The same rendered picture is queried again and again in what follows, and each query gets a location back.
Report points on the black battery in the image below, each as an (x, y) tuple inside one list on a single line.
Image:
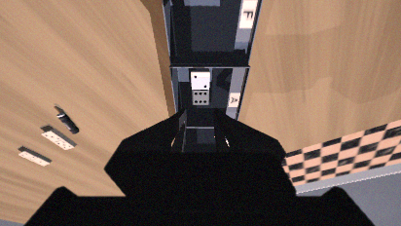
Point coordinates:
[(67, 122)]

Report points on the white domino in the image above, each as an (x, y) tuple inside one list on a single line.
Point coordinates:
[(59, 139), (200, 87), (37, 158)]

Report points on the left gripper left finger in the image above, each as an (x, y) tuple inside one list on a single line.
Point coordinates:
[(160, 136)]

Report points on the dark grey rack of bins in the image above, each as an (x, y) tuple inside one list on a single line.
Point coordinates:
[(215, 36)]

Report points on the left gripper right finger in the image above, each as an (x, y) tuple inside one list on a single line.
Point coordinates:
[(242, 138)]

